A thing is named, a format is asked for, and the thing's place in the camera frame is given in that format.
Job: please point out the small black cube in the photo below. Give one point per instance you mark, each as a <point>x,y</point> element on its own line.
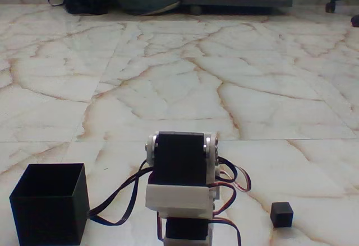
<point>281,215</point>

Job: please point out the black box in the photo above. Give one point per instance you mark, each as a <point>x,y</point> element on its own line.
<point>45,218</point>

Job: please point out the black chair caster wheel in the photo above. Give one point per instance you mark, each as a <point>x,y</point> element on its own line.
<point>355,21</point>

